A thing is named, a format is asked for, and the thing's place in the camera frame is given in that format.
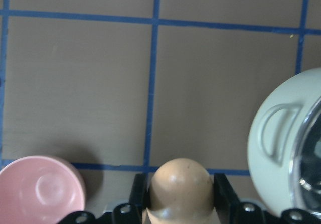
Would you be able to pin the brown egg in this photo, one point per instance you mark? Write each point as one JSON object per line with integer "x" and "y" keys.
{"x": 181, "y": 191}

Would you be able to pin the pale green cooking pot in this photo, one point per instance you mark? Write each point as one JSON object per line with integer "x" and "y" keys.
{"x": 284, "y": 145}

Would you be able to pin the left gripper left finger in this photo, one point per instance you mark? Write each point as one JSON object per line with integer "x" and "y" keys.
{"x": 134, "y": 211}

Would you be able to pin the pink bowl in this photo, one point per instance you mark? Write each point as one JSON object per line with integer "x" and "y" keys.
{"x": 40, "y": 189}

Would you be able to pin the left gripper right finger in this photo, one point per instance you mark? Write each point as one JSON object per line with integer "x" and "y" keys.
{"x": 229, "y": 207}

